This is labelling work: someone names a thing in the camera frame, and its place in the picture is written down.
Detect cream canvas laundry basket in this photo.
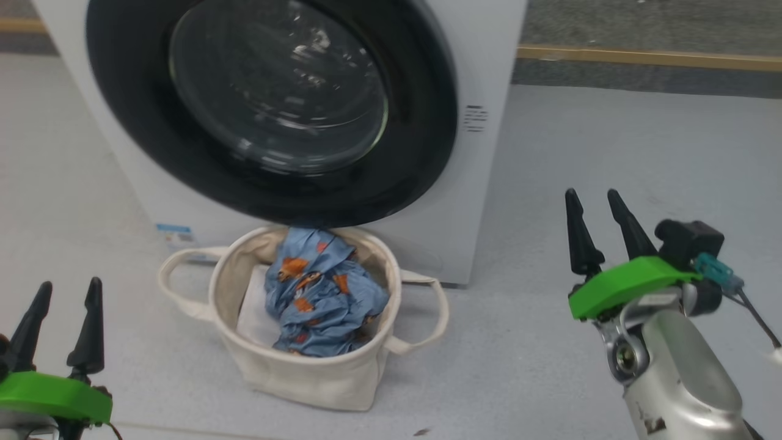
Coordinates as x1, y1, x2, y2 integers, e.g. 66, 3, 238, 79
158, 225, 450, 411

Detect blue energy label sticker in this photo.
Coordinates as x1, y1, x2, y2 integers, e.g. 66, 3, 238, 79
156, 223, 196, 252

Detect teal plug black cable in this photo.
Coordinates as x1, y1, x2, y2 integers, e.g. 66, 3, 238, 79
693, 252, 782, 367

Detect dark round washer door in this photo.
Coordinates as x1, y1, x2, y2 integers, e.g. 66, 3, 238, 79
86, 0, 459, 228

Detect white washing machine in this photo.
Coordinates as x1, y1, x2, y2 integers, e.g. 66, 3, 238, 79
31, 0, 529, 287

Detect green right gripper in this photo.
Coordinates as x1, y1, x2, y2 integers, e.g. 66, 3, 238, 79
565, 188, 703, 322

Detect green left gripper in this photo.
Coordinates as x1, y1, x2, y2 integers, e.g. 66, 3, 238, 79
0, 277, 114, 425

